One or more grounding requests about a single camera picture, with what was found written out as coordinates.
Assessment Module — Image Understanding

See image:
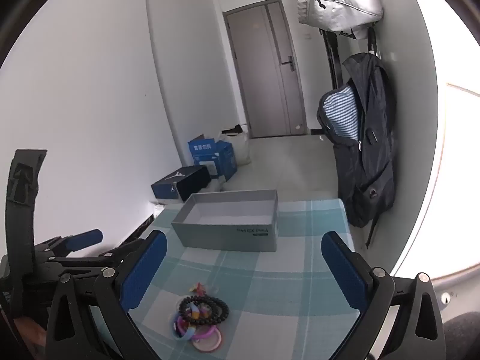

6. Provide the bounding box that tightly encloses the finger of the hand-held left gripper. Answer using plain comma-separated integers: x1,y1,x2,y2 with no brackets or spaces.
50,239,148,271
34,228,104,256

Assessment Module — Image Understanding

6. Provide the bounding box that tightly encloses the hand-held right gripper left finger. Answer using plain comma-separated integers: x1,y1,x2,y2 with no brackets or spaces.
47,229,168,360

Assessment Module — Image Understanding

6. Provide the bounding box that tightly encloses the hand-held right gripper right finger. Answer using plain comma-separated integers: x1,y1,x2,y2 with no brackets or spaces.
320,230,447,360

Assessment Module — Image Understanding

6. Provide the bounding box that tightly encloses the blue ring bracelet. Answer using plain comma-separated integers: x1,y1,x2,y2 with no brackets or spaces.
176,305,202,343

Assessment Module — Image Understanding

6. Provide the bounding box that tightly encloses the grey cardboard box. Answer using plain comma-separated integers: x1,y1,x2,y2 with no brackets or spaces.
171,189,279,252

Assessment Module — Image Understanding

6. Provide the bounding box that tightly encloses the purple silicone bracelet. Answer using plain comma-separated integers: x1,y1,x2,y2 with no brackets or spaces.
173,314,219,343

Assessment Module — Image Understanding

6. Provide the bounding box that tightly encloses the pink ring bracelet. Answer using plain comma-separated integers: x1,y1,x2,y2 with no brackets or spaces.
190,325,224,353

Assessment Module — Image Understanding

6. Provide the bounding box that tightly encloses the person's left hand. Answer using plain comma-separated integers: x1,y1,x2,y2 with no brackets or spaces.
15,317,49,360

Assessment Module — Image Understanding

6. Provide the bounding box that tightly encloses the checkered tablecloth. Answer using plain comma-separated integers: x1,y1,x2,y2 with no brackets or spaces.
90,198,376,360

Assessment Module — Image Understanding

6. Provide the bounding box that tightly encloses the dark blue shoe box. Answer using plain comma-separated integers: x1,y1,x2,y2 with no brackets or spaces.
151,165,212,202

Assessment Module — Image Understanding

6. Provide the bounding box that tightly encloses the dark backpack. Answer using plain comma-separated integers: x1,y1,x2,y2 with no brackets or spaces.
317,53,399,249

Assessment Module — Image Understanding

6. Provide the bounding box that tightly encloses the blue cardboard box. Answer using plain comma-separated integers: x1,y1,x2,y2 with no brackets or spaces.
188,134,238,181

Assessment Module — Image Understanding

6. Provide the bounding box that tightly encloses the white plastic bag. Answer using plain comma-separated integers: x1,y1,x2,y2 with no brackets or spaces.
219,124,253,166

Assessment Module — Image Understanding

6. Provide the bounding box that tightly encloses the grey door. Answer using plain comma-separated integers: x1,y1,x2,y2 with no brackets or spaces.
223,0,308,139

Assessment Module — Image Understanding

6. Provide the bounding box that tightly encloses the black coat rack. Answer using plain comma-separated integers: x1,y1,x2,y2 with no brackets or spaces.
320,26,379,88

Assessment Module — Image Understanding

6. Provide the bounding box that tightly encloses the grey hanging bag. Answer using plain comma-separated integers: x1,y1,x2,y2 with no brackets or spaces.
297,0,384,40

